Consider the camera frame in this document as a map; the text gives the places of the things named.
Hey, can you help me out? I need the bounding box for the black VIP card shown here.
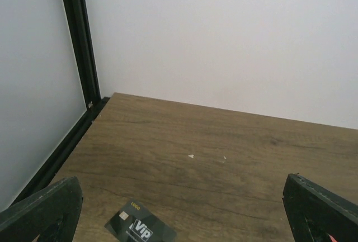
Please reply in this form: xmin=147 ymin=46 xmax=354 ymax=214
xmin=105 ymin=199 xmax=177 ymax=242

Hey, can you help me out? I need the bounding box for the black frame post left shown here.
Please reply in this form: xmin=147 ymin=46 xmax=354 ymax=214
xmin=63 ymin=0 xmax=101 ymax=109

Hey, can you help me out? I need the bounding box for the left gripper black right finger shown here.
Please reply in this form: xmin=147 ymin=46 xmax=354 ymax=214
xmin=282 ymin=174 xmax=357 ymax=241

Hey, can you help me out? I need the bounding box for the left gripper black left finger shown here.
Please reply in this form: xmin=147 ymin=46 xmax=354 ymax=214
xmin=1 ymin=177 xmax=83 ymax=241

